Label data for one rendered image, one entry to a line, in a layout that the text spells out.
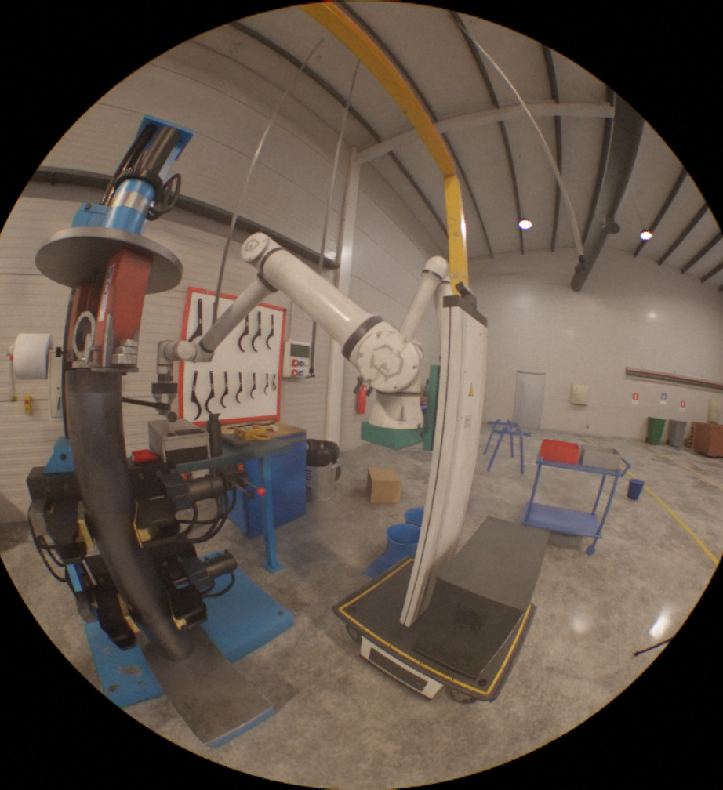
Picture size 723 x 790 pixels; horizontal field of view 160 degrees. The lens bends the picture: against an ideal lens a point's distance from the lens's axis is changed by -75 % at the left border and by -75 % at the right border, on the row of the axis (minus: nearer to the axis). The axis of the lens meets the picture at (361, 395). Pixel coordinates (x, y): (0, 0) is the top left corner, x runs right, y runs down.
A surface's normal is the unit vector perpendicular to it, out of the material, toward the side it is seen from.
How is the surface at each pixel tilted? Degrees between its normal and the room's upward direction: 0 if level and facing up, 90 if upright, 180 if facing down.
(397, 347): 88
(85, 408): 90
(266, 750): 0
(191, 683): 0
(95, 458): 90
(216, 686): 0
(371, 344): 92
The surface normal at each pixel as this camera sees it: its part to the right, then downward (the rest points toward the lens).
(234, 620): 0.07, -1.00
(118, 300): 0.98, 0.07
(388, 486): 0.08, 0.07
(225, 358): 0.83, 0.09
